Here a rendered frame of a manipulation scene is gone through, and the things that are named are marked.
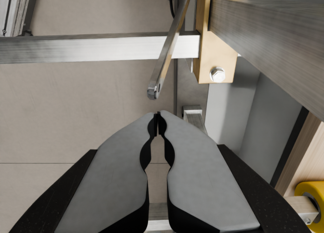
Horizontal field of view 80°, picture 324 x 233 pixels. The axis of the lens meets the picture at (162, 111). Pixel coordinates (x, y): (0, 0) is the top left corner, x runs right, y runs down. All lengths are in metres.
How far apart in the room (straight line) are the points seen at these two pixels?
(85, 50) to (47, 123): 1.32
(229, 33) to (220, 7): 0.04
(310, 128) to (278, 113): 0.17
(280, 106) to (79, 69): 1.07
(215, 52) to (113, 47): 0.13
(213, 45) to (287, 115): 0.29
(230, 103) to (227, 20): 0.44
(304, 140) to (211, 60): 0.21
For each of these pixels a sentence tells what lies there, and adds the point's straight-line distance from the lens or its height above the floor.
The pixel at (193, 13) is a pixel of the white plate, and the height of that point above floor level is 0.79.
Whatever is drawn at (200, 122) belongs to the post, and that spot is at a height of 0.77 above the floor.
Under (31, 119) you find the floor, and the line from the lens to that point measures 1.62.
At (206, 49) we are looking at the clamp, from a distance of 0.27.
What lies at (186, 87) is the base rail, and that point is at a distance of 0.47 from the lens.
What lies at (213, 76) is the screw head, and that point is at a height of 0.88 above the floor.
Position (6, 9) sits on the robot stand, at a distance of 1.08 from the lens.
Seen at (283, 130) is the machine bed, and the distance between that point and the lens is 0.53.
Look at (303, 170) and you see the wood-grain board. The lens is 0.43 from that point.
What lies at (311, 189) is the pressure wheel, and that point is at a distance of 0.42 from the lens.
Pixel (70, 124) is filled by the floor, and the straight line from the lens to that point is 1.52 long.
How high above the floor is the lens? 1.12
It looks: 57 degrees down
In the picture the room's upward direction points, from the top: 177 degrees clockwise
